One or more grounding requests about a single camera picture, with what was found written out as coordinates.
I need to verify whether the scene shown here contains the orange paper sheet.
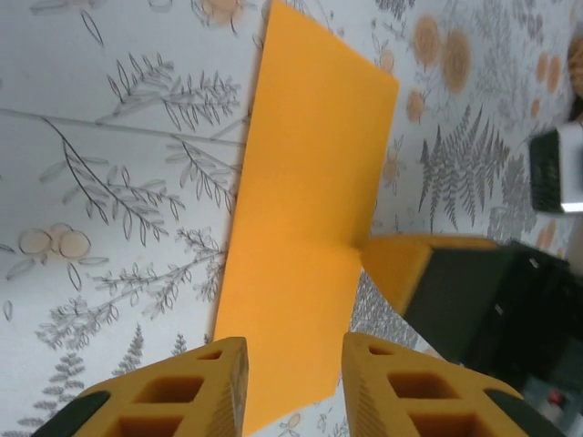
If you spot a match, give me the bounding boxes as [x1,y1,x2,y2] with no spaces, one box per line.
[212,0,402,437]

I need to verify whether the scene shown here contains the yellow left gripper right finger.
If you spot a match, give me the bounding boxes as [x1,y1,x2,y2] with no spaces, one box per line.
[341,331,564,437]

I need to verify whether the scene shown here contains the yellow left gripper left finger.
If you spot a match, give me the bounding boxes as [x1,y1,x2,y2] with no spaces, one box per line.
[31,336,251,437]

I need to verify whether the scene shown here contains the floral print table mat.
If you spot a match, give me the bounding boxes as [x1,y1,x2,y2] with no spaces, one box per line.
[0,0,583,437]

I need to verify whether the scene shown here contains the brown teddy bear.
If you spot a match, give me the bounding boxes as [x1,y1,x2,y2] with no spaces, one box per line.
[566,34,583,125]

